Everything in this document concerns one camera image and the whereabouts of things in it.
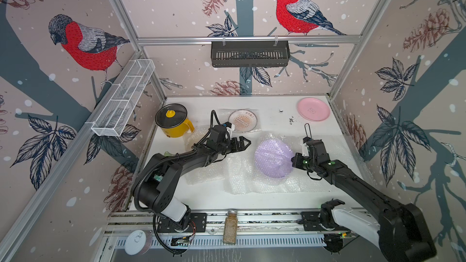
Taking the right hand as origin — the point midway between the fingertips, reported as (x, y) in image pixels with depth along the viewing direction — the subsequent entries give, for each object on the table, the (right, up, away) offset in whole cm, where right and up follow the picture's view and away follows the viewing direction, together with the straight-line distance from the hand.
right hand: (291, 156), depth 87 cm
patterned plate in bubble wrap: (-23, +17, +20) cm, 35 cm away
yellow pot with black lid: (-63, +18, +9) cm, 66 cm away
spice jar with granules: (-30, -23, -19) cm, 42 cm away
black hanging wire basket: (-20, +56, +16) cm, 61 cm away
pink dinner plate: (+22, +24, +27) cm, 42 cm away
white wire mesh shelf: (-76, +19, -16) cm, 80 cm away
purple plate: (-9, 0, 0) cm, 9 cm away
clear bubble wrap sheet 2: (-10, +10, +3) cm, 15 cm away
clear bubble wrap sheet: (-26, -8, +1) cm, 27 cm away
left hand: (-22, +8, -1) cm, 23 cm away
